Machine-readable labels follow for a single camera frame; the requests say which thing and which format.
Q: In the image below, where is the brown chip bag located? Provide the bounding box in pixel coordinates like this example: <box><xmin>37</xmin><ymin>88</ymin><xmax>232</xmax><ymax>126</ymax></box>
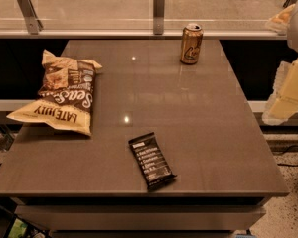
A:
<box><xmin>8</xmin><ymin>50</ymin><xmax>101</xmax><ymax>136</ymax></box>

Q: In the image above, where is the middle metal rail bracket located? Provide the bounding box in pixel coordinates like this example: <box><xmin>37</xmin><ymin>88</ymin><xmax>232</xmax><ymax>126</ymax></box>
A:
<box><xmin>153</xmin><ymin>0</ymin><xmax>165</xmax><ymax>35</ymax></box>

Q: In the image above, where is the grey table drawer front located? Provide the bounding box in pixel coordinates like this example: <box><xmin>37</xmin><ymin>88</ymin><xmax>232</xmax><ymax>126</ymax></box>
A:
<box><xmin>16</xmin><ymin>205</ymin><xmax>265</xmax><ymax>231</ymax></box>

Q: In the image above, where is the left metal rail bracket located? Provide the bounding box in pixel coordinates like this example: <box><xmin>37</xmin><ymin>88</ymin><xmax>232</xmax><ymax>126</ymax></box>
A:
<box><xmin>17</xmin><ymin>0</ymin><xmax>43</xmax><ymax>35</ymax></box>

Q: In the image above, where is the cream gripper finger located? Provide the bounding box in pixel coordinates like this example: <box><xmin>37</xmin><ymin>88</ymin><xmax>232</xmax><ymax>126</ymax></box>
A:
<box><xmin>262</xmin><ymin>59</ymin><xmax>298</xmax><ymax>125</ymax></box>
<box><xmin>265</xmin><ymin>4</ymin><xmax>295</xmax><ymax>35</ymax></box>

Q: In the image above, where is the glass railing panel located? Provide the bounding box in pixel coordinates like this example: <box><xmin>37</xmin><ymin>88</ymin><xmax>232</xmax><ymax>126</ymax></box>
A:
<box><xmin>0</xmin><ymin>0</ymin><xmax>286</xmax><ymax>39</ymax></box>

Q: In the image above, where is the green packet under table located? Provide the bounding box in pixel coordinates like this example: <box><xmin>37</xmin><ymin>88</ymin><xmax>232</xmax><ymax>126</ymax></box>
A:
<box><xmin>3</xmin><ymin>218</ymin><xmax>35</xmax><ymax>238</ymax></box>

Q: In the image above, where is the black snack bar wrapper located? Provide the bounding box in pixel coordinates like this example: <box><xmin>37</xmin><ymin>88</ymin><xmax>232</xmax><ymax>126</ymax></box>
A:
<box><xmin>128</xmin><ymin>132</ymin><xmax>176</xmax><ymax>191</ymax></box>

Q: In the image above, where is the black floor cable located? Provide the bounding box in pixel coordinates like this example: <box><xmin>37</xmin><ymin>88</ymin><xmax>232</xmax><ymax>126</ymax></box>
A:
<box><xmin>272</xmin><ymin>144</ymin><xmax>298</xmax><ymax>168</ymax></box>

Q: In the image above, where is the orange soda can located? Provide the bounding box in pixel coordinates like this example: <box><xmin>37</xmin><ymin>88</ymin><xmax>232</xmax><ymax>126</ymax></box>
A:
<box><xmin>180</xmin><ymin>23</ymin><xmax>204</xmax><ymax>64</ymax></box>

